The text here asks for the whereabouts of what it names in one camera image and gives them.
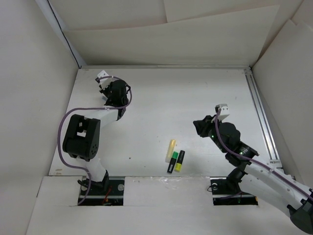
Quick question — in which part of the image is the yellow black highlighter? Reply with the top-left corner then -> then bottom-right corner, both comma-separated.
174,150 -> 185,172

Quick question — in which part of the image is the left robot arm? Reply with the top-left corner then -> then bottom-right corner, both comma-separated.
58,76 -> 132,194

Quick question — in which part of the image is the aluminium rail right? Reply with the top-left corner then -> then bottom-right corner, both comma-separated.
244,67 -> 284,172

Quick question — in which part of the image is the pale yellow highlighter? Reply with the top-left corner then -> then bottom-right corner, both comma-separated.
165,140 -> 176,163

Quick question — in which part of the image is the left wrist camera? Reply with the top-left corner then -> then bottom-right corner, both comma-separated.
95,70 -> 113,90

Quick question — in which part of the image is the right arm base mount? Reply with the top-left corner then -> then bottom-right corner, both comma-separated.
207,168 -> 258,206

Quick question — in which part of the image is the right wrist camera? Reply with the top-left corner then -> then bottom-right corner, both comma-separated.
215,104 -> 230,121

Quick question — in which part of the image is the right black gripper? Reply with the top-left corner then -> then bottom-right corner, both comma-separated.
193,114 -> 227,153

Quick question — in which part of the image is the aluminium rail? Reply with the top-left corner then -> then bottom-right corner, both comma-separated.
244,67 -> 284,172
81,65 -> 251,70

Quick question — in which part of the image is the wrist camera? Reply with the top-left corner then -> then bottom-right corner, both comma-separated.
215,104 -> 230,121
95,70 -> 113,90

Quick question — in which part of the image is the aluminium rail back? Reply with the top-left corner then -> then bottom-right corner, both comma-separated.
81,65 -> 251,70

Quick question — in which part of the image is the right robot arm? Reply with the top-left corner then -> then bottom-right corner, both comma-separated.
193,116 -> 313,235

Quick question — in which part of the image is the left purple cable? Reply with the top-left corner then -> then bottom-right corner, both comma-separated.
58,75 -> 134,204

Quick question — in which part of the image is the green black highlighter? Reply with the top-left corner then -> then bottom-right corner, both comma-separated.
167,151 -> 179,174

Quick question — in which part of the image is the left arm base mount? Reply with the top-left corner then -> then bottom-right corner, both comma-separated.
78,172 -> 125,206

